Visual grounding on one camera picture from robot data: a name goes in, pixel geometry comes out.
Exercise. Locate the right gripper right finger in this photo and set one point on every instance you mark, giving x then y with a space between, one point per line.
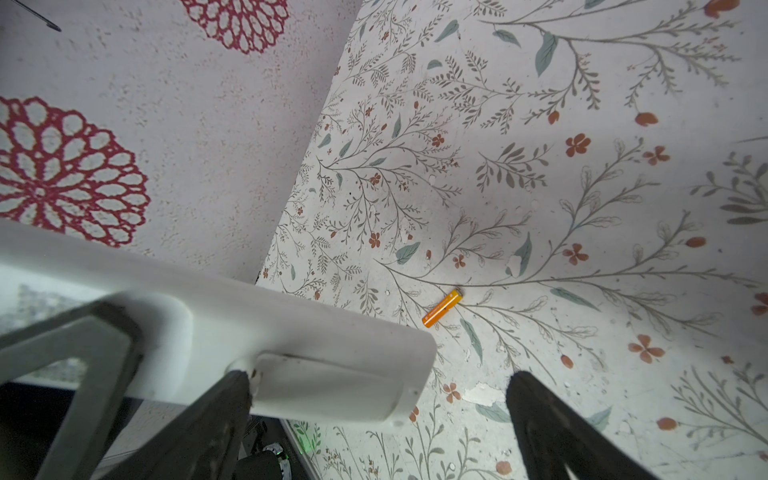
556 443

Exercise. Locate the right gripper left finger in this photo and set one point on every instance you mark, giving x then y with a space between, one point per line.
202 442

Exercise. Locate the white remote control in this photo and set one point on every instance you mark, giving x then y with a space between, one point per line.
305 360

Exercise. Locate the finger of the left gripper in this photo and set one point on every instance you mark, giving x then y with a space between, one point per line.
109 342

